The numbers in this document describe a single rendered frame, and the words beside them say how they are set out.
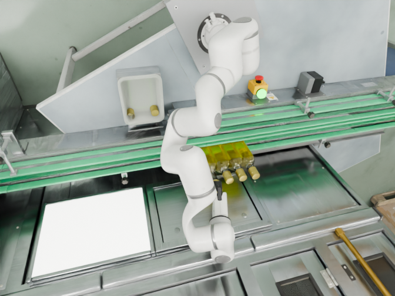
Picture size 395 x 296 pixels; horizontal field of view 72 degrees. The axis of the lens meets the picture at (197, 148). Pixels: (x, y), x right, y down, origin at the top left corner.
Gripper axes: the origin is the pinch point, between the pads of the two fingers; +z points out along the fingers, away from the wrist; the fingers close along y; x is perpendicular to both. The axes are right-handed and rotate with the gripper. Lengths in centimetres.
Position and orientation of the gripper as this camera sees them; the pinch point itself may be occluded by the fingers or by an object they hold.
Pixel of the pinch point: (217, 188)
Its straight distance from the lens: 106.8
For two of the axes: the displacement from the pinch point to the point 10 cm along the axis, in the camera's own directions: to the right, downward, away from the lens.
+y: 0.0, -7.6, -6.5
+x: -10.0, 0.0, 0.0
